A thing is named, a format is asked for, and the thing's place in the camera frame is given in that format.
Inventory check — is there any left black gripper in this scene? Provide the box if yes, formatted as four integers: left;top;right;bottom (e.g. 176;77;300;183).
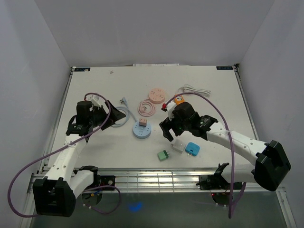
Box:
88;100;125;131

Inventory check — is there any pink brown charger plug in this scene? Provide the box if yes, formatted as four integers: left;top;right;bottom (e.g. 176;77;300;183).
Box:
138;118;147;127

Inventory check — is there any green charger plug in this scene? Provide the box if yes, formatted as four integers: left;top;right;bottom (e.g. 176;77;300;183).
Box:
157;150;169;161

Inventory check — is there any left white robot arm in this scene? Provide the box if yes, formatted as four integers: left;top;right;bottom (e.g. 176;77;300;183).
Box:
32;100;126;217

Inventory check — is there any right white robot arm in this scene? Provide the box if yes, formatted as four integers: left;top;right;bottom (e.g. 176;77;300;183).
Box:
160;102;291;191

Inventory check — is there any white grey charger plug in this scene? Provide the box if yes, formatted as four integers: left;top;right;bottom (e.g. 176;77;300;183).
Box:
171;139;186;153

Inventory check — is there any blue charger plug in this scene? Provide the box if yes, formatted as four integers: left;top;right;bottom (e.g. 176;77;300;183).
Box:
185;142;200;156

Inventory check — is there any blue round power strip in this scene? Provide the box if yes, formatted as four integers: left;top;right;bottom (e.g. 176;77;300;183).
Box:
133;121;152;139

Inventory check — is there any orange power strip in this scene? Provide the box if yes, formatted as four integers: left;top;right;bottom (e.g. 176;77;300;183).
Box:
174;95;185;105

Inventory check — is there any pink round power strip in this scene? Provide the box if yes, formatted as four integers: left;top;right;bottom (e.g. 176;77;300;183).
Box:
148;88;166;104

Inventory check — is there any left corner label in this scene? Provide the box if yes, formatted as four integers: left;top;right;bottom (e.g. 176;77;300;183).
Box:
74;67;91;72

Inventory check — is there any corner label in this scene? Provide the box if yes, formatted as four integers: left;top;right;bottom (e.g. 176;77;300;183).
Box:
216;66;233;70
74;67;91;72

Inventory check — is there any right corner label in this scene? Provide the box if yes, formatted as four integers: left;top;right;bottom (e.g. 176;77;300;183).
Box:
216;66;233;70

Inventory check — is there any blue power cord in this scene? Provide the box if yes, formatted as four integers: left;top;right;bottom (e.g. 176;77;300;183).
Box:
111;97;132;128

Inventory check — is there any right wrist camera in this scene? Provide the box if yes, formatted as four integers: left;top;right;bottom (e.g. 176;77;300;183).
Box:
162;101;177;121

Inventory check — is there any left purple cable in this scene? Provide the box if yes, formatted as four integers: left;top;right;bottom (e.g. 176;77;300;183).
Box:
7;92;122;218

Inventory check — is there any purple cable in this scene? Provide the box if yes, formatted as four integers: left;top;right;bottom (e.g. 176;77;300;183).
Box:
165;92;247;219
7;92;122;218

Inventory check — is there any pink power cord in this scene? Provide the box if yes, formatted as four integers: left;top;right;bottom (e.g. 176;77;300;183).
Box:
138;99;157;118

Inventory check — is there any aluminium rail frame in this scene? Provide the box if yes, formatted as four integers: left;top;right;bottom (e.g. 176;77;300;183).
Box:
19;64;297;228

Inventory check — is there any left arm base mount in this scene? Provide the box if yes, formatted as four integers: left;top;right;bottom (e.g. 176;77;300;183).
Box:
73;175;116;192

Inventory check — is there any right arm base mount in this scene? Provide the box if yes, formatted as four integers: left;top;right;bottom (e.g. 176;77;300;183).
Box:
195;162;247;192

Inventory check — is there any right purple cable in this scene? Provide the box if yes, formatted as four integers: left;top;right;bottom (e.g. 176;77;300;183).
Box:
165;92;247;219

